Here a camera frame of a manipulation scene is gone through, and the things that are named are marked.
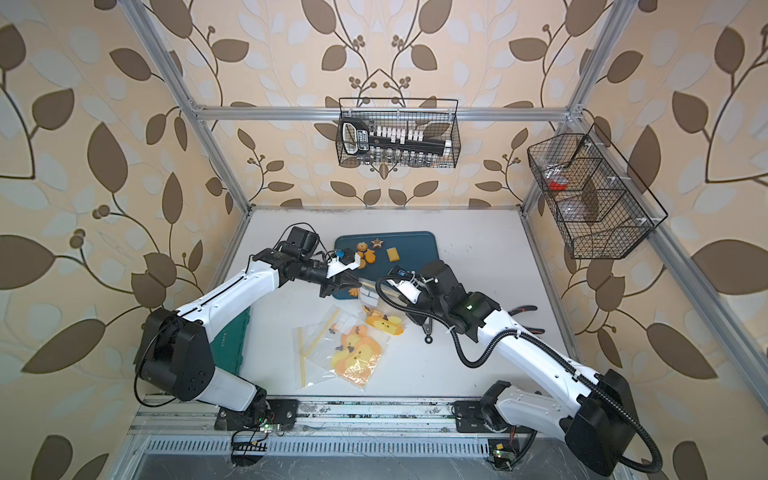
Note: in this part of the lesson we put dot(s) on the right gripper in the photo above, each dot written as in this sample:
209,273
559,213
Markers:
418,318

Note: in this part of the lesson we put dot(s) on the green box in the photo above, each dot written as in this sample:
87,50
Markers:
227,347

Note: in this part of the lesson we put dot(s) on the yellow square cookie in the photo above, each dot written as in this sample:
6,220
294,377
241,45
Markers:
393,255

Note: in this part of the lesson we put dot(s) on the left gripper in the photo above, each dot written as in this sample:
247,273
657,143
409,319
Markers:
333,283

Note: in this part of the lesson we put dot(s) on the orange cookie cluster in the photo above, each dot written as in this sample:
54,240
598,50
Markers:
366,258

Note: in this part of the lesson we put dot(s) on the teal tray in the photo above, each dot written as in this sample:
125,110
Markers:
416,249

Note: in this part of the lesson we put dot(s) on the right wire basket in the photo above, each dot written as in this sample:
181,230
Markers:
608,209

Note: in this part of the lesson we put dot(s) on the orange handled pliers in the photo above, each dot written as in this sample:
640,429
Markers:
523,309

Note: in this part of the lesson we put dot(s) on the clear zip bag yellow strip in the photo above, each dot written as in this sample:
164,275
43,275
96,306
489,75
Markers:
314,348

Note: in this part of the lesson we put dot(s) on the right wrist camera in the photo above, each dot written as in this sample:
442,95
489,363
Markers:
406,283

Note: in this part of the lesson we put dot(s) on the clear duck zip bag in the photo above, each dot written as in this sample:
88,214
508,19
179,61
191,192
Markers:
379,319

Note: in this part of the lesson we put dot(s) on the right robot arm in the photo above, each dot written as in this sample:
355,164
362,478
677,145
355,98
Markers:
592,413

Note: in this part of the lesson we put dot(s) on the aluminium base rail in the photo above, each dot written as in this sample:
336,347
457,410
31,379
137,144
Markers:
322,416

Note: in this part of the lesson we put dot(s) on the red item in basket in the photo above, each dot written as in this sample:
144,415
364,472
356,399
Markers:
557,184

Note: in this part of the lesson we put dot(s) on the orange duck zip bag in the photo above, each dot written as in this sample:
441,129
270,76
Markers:
358,354

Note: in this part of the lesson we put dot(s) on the wire basket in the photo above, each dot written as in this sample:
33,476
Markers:
437,116
608,209

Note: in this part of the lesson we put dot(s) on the black tongs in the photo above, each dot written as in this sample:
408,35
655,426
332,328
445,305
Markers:
427,327

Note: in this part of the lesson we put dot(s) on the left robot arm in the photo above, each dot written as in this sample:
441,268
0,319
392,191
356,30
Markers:
175,353

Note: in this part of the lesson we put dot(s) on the back wire basket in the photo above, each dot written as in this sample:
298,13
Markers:
437,116

